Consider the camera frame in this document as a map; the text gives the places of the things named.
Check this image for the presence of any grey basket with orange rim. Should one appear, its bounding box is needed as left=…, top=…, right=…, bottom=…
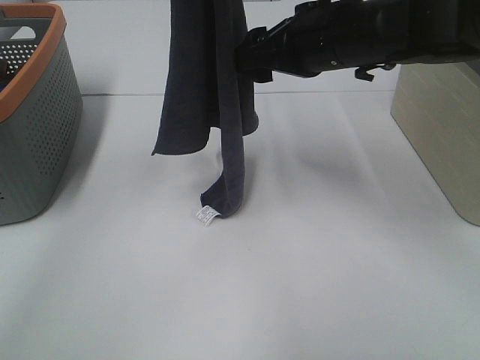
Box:
left=1, top=3, right=83, bottom=225

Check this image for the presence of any dark grey towel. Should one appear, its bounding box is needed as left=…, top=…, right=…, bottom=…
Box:
left=152, top=1, right=259, bottom=219

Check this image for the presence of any beige basket with grey rim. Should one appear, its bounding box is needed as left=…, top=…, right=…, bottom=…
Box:
left=391, top=63, right=479, bottom=225

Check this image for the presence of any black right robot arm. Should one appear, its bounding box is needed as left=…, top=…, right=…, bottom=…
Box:
left=235, top=1, right=479, bottom=83

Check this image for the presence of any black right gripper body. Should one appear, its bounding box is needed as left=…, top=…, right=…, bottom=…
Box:
left=235, top=1, right=375, bottom=83

